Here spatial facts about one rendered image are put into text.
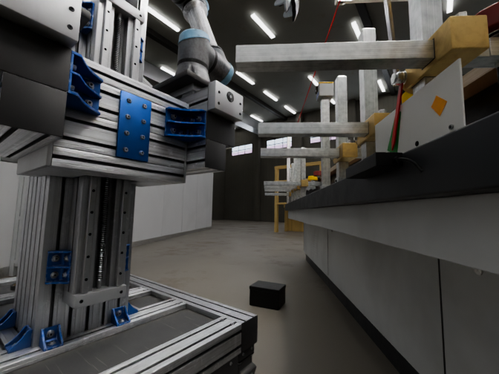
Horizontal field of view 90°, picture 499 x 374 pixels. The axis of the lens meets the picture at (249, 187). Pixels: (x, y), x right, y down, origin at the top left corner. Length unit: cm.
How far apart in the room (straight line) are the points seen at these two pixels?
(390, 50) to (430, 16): 13
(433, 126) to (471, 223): 15
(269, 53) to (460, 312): 74
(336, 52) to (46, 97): 51
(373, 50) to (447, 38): 9
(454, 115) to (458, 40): 11
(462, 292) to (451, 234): 36
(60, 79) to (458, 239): 73
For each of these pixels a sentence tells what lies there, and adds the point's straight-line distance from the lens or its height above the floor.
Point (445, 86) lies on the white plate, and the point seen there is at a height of 77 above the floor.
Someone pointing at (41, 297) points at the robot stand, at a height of 35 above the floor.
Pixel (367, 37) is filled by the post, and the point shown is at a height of 108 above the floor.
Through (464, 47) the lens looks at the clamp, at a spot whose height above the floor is 82.
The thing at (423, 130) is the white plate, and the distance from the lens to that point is 50.
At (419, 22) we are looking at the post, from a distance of 60.
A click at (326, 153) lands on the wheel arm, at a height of 80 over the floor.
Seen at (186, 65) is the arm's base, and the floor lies 111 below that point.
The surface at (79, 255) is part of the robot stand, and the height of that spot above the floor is 46.
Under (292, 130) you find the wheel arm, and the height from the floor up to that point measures 80.
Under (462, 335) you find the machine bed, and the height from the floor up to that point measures 30.
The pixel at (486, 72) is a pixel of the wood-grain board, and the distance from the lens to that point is 71.
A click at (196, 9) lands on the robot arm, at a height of 150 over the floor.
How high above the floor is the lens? 59
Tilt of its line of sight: 6 degrees up
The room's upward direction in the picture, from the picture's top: 1 degrees clockwise
